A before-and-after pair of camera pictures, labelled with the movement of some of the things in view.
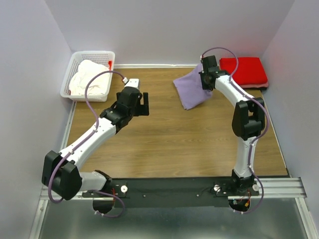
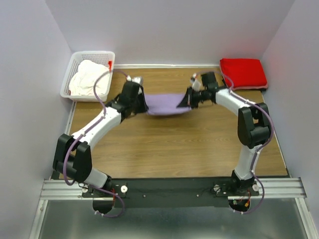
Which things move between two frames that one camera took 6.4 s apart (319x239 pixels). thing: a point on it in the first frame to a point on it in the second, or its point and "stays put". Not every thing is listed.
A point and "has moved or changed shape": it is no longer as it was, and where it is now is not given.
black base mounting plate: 170,192 stays put
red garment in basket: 109,63 stays put
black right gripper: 206,87 to 188,100
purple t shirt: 190,89 has moved or changed shape
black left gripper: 143,109 stays put
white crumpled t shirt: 98,85 stays put
